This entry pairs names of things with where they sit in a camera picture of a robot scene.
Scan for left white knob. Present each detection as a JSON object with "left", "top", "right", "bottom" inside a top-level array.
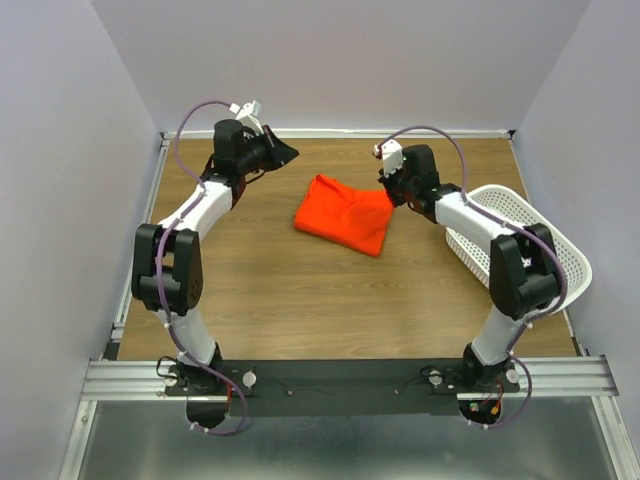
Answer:
[{"left": 242, "top": 371, "right": 257, "bottom": 388}]

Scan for white plastic basket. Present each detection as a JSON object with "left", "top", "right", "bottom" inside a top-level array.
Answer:
[{"left": 445, "top": 184, "right": 592, "bottom": 310}]

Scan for left aluminium side rail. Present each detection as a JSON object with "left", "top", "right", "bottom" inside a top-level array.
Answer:
[{"left": 99, "top": 136, "right": 170, "bottom": 361}]

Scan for aluminium frame rail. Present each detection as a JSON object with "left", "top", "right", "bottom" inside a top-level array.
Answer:
[{"left": 80, "top": 356, "right": 618, "bottom": 401}]

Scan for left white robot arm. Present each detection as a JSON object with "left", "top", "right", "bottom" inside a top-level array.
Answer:
[{"left": 131, "top": 119, "right": 299, "bottom": 395}]

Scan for white knob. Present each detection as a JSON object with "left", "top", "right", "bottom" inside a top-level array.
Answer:
[
  {"left": 428, "top": 370, "right": 444, "bottom": 386},
  {"left": 242, "top": 371, "right": 257, "bottom": 388}
]

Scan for orange t shirt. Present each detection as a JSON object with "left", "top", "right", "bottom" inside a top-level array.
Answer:
[{"left": 293, "top": 174, "right": 394, "bottom": 257}]

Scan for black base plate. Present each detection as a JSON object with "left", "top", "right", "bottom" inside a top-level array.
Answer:
[{"left": 161, "top": 359, "right": 520, "bottom": 427}]

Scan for back aluminium edge strip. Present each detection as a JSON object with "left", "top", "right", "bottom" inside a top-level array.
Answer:
[{"left": 160, "top": 128, "right": 513, "bottom": 140}]

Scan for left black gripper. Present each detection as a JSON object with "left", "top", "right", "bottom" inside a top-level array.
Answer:
[{"left": 238, "top": 125, "right": 300, "bottom": 175}]

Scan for right white knob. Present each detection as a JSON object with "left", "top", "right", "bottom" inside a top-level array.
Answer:
[{"left": 428, "top": 370, "right": 444, "bottom": 386}]

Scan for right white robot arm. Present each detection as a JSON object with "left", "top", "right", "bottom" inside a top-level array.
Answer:
[{"left": 373, "top": 140, "right": 567, "bottom": 392}]

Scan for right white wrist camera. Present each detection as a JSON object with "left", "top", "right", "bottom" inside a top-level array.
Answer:
[{"left": 373, "top": 139, "right": 404, "bottom": 178}]

